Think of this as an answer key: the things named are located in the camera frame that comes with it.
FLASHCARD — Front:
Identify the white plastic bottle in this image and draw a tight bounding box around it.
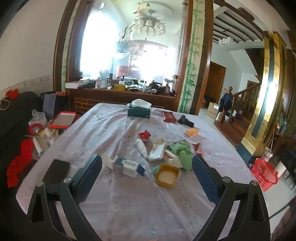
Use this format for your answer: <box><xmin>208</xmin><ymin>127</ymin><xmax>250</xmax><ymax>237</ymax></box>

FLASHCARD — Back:
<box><xmin>135</xmin><ymin>138</ymin><xmax>148</xmax><ymax>159</ymax></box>

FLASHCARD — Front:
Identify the white printed tablecloth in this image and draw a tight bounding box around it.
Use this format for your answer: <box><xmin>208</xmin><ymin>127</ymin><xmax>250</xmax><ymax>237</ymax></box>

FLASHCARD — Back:
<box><xmin>16</xmin><ymin>102</ymin><xmax>257</xmax><ymax>241</ymax></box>

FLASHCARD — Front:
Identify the white plastic packet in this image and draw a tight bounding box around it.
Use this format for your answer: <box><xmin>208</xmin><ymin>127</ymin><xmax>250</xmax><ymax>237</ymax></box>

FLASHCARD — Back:
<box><xmin>147</xmin><ymin>142</ymin><xmax>166</xmax><ymax>162</ymax></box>

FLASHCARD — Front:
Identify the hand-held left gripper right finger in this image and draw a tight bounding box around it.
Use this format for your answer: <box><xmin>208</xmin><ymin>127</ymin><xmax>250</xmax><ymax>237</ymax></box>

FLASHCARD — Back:
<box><xmin>191</xmin><ymin>154</ymin><xmax>271</xmax><ymax>241</ymax></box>

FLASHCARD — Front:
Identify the yellow round container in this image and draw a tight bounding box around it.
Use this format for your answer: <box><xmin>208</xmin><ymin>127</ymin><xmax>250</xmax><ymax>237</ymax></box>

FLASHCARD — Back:
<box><xmin>154</xmin><ymin>164</ymin><xmax>180</xmax><ymax>188</ymax></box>

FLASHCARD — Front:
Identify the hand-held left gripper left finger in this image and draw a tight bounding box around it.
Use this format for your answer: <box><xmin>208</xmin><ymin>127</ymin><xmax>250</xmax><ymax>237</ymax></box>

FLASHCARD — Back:
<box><xmin>26</xmin><ymin>154</ymin><xmax>103</xmax><ymax>241</ymax></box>

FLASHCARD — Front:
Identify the dark green tissue box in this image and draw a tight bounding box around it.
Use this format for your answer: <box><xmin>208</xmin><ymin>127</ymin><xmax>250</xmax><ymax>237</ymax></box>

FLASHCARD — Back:
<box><xmin>127</xmin><ymin>99</ymin><xmax>152</xmax><ymax>118</ymax></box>

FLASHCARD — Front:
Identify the white and red box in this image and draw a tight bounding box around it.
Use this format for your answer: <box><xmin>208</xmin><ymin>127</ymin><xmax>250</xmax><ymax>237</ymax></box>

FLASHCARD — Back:
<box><xmin>163</xmin><ymin>150</ymin><xmax>183</xmax><ymax>168</ymax></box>

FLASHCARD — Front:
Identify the red bag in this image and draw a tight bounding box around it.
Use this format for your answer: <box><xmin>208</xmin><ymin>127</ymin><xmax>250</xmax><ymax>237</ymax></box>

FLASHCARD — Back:
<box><xmin>5</xmin><ymin>89</ymin><xmax>19</xmax><ymax>100</ymax></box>

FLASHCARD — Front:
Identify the red cloth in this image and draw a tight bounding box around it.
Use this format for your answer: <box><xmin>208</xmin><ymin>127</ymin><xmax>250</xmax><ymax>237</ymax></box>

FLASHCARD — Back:
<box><xmin>6</xmin><ymin>139</ymin><xmax>35</xmax><ymax>188</ymax></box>

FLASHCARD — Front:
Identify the white bucket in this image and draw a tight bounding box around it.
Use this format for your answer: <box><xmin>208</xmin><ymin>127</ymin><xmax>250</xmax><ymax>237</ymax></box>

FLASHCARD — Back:
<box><xmin>261</xmin><ymin>148</ymin><xmax>274</xmax><ymax>163</ymax></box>

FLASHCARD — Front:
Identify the black toy gun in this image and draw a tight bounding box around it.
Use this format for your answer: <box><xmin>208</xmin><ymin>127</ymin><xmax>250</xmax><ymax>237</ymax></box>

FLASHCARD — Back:
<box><xmin>178</xmin><ymin>115</ymin><xmax>195</xmax><ymax>128</ymax></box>

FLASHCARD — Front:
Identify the orange and white small box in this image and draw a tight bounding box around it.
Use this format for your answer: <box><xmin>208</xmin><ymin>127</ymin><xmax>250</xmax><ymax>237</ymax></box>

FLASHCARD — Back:
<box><xmin>184</xmin><ymin>128</ymin><xmax>200</xmax><ymax>139</ymax></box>

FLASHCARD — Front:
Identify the chandelier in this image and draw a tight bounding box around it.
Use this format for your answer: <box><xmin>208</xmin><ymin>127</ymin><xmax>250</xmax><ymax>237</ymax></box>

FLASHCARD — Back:
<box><xmin>131</xmin><ymin>9</ymin><xmax>167</xmax><ymax>36</ymax></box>

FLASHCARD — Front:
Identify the dark jacket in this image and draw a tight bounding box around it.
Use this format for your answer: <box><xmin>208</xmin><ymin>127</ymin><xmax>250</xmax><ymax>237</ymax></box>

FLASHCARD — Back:
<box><xmin>218</xmin><ymin>93</ymin><xmax>233</xmax><ymax>112</ymax></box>

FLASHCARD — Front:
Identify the wooden door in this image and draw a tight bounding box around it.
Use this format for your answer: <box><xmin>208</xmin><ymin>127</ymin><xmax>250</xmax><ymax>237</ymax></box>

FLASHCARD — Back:
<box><xmin>205</xmin><ymin>61</ymin><xmax>226</xmax><ymax>105</ymax></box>

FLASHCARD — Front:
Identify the black phone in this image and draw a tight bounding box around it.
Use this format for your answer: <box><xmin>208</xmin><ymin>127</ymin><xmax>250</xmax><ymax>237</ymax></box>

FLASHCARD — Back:
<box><xmin>43</xmin><ymin>159</ymin><xmax>71</xmax><ymax>183</ymax></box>

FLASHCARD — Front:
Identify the white plastic bag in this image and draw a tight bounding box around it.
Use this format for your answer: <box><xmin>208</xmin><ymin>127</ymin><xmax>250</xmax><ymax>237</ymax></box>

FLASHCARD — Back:
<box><xmin>28</xmin><ymin>109</ymin><xmax>48</xmax><ymax>126</ymax></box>

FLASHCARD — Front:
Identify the red plastic basket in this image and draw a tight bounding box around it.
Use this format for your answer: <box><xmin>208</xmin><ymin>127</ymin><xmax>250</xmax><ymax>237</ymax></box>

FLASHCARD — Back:
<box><xmin>251</xmin><ymin>158</ymin><xmax>278</xmax><ymax>192</ymax></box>

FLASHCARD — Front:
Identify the dark red flat packet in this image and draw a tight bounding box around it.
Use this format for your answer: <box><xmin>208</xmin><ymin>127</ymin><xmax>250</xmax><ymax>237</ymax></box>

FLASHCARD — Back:
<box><xmin>162</xmin><ymin>111</ymin><xmax>178</xmax><ymax>123</ymax></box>

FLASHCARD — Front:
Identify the wooden stair banister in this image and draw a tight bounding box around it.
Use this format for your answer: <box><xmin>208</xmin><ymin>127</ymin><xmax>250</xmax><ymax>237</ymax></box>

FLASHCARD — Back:
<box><xmin>225</xmin><ymin>82</ymin><xmax>260</xmax><ymax>126</ymax></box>

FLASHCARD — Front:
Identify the blue and white carton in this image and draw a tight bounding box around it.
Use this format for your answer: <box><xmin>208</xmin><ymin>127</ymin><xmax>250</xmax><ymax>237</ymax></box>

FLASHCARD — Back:
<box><xmin>112</xmin><ymin>156</ymin><xmax>146</xmax><ymax>178</ymax></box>

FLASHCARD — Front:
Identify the green cloth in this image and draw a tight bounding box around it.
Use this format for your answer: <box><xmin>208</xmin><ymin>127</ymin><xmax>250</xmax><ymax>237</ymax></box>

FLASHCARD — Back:
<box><xmin>166</xmin><ymin>141</ymin><xmax>193</xmax><ymax>172</ymax></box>

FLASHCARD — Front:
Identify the dark paper bag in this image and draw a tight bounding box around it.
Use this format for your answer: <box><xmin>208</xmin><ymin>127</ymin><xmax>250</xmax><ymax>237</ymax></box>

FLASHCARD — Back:
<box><xmin>40</xmin><ymin>91</ymin><xmax>68</xmax><ymax>120</ymax></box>

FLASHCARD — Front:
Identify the red tray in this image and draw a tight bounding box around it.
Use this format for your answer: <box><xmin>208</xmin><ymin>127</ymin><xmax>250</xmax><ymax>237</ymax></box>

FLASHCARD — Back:
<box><xmin>49</xmin><ymin>111</ymin><xmax>77</xmax><ymax>128</ymax></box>

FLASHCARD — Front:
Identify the cardboard box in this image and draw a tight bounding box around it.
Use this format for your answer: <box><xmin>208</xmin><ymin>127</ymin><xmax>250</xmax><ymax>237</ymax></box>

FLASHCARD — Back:
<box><xmin>208</xmin><ymin>102</ymin><xmax>220</xmax><ymax>119</ymax></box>

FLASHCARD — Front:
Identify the small red wrapper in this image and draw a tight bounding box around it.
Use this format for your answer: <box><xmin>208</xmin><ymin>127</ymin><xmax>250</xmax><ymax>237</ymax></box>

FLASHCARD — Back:
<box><xmin>192</xmin><ymin>142</ymin><xmax>204</xmax><ymax>156</ymax></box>

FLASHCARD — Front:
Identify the small red ornament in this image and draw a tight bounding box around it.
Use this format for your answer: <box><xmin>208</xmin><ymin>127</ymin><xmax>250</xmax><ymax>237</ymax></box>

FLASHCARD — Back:
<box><xmin>138</xmin><ymin>130</ymin><xmax>152</xmax><ymax>142</ymax></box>

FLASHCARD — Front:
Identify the black sofa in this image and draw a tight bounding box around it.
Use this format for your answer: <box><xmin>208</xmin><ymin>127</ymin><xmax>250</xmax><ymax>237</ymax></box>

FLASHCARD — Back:
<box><xmin>0</xmin><ymin>91</ymin><xmax>55</xmax><ymax>209</ymax></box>

